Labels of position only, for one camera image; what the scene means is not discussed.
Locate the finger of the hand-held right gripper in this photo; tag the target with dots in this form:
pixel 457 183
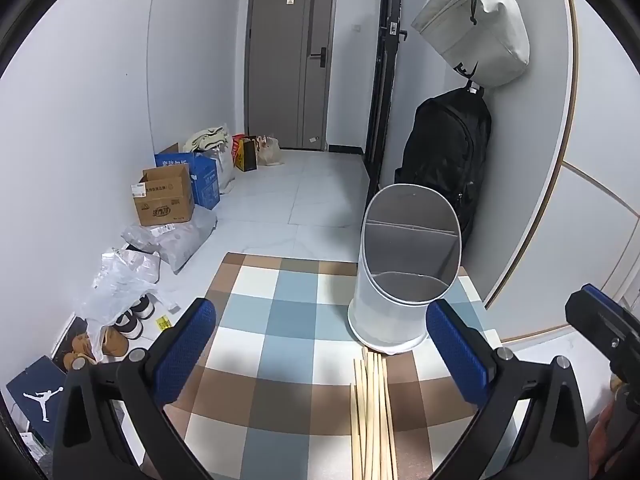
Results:
pixel 597 312

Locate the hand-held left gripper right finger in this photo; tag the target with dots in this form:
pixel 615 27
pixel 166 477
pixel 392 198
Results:
pixel 457 355

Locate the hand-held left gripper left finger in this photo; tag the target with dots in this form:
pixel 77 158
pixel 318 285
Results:
pixel 186 350

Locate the white cylindrical utensil holder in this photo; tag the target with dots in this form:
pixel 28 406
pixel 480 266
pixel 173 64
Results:
pixel 390 320

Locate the bunch of wooden chopsticks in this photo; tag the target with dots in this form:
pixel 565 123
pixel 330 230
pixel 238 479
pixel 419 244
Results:
pixel 372 425

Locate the person's right hand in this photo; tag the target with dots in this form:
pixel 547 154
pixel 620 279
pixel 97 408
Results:
pixel 612 435

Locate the yellow paper tag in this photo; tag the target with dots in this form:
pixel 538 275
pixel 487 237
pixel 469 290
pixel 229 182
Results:
pixel 164 323

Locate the white black sneaker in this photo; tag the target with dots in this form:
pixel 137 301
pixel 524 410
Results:
pixel 129 326
pixel 144 307

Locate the brass padlock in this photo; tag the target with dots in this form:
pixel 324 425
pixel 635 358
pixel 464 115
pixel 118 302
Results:
pixel 617 386

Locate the clear crumpled plastic bag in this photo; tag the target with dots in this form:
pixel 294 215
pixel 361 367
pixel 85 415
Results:
pixel 125 280

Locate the white panel with wooden trim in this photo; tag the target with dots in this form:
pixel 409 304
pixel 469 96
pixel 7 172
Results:
pixel 590 210

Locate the grey plastic mailer bag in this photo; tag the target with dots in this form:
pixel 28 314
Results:
pixel 187 240

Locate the checkered tablecloth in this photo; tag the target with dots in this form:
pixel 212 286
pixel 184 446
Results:
pixel 295 310

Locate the white plastic mailer bag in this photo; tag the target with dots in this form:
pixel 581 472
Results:
pixel 147 235

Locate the brown cardboard box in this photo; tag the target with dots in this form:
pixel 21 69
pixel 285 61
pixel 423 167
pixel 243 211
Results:
pixel 165 200

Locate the navy shoe box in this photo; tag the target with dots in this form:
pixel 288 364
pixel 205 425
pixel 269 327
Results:
pixel 35 390

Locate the blue cardboard box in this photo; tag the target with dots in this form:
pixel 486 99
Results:
pixel 207 180

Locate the black yellow paper bag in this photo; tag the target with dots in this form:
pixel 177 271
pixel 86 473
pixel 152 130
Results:
pixel 247 157

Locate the black backpack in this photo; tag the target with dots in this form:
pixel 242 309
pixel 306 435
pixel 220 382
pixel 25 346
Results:
pixel 445 150

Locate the beige cloth tote bag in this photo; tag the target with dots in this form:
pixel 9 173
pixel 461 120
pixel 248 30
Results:
pixel 207 137

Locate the beige plastic bag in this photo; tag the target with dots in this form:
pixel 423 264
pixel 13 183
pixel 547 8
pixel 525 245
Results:
pixel 270 152

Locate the red bag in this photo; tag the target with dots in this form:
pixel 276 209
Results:
pixel 237 141

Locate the black open door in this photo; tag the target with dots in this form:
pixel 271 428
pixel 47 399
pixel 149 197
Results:
pixel 387 85

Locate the grey entrance door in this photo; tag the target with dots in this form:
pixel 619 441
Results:
pixel 280 75

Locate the white duffel bag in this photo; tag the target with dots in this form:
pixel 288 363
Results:
pixel 475 30

